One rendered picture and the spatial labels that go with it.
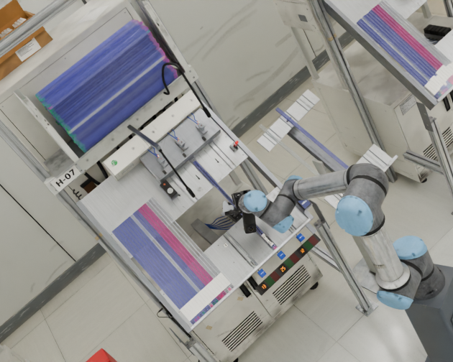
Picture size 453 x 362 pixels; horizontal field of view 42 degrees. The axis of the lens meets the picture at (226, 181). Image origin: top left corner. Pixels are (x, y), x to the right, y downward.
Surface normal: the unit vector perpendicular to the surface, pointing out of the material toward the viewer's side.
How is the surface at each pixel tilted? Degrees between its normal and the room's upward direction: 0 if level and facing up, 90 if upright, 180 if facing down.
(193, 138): 44
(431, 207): 0
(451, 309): 90
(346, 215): 83
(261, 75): 90
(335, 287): 0
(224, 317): 90
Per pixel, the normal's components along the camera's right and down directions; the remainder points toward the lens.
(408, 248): -0.39, -0.77
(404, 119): 0.50, 0.33
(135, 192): 0.02, -0.25
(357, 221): -0.54, 0.63
